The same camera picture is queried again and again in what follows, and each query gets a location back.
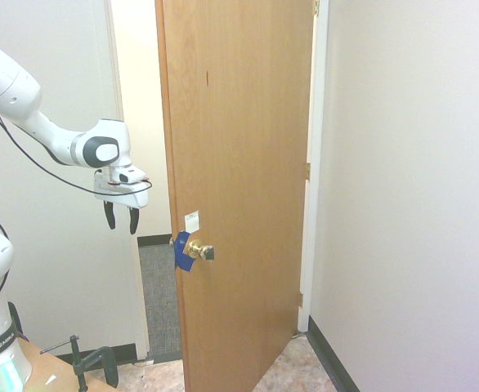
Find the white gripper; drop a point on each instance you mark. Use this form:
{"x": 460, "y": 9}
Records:
{"x": 122, "y": 193}

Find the brown wooden door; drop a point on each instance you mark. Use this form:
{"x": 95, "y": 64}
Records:
{"x": 239, "y": 192}

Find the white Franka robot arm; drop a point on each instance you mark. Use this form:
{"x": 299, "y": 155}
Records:
{"x": 14, "y": 94}

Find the brass door hinge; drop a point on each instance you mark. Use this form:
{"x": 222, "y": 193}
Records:
{"x": 307, "y": 171}
{"x": 316, "y": 7}
{"x": 300, "y": 299}

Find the white paper label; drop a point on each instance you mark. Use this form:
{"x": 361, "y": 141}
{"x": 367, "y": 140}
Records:
{"x": 192, "y": 220}

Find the blue painter tape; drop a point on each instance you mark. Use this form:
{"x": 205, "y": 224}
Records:
{"x": 183, "y": 254}

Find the black C-clamp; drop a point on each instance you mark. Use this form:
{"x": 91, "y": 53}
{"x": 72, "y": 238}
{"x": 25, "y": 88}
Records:
{"x": 88, "y": 361}

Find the wooden robot table board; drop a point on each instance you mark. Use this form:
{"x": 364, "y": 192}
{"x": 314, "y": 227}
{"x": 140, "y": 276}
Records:
{"x": 47, "y": 373}

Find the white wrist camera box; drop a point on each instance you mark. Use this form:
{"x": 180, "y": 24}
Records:
{"x": 128, "y": 175}

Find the white door frame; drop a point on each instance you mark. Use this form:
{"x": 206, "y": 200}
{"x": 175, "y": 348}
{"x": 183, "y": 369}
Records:
{"x": 314, "y": 163}

